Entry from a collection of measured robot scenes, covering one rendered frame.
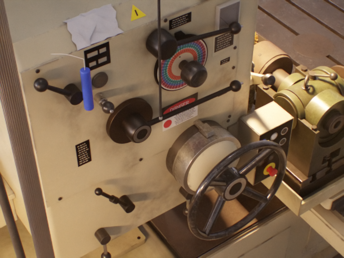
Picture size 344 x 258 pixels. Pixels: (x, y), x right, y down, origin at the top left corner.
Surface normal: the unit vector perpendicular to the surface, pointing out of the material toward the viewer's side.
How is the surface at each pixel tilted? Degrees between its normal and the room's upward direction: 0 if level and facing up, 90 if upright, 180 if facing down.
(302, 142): 90
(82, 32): 49
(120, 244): 0
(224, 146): 63
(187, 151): 44
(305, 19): 0
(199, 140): 18
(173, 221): 0
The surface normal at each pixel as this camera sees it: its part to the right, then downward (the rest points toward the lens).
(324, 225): -0.82, 0.39
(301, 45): 0.00, -0.73
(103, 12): 0.26, 0.03
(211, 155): 0.38, 0.19
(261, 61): -0.48, -0.36
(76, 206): 0.57, 0.56
